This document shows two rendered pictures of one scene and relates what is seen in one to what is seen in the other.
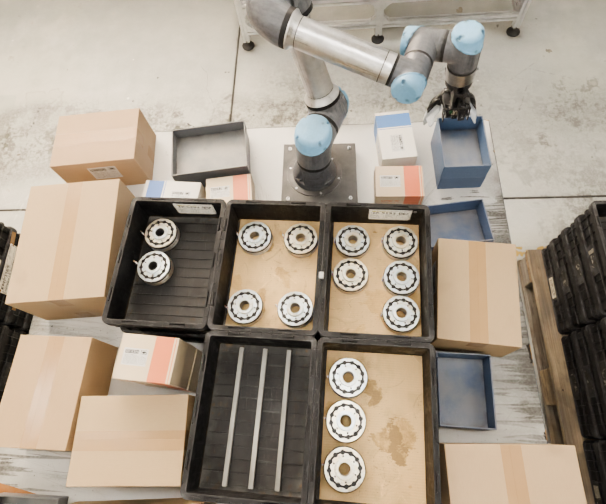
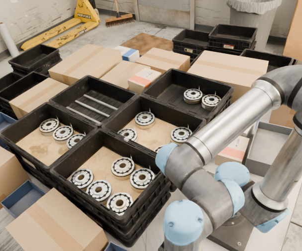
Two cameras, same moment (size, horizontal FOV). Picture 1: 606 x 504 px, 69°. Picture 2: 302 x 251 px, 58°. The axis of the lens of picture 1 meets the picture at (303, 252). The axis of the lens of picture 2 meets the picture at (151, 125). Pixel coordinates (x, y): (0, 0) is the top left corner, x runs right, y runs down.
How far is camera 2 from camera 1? 1.19 m
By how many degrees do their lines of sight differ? 61
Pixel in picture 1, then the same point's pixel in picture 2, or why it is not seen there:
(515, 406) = not seen: outside the picture
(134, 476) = (109, 73)
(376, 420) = (53, 147)
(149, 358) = (143, 77)
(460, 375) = not seen: hidden behind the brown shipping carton
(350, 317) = (103, 160)
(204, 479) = (92, 91)
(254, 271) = (163, 131)
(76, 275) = (203, 67)
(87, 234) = (224, 73)
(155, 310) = (171, 93)
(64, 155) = not seen: hidden behind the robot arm
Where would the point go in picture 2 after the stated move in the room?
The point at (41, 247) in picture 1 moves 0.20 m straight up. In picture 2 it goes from (226, 60) to (230, 28)
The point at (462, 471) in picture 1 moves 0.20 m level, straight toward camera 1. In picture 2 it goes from (0, 155) to (41, 132)
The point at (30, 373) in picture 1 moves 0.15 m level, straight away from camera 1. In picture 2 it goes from (171, 57) to (185, 48)
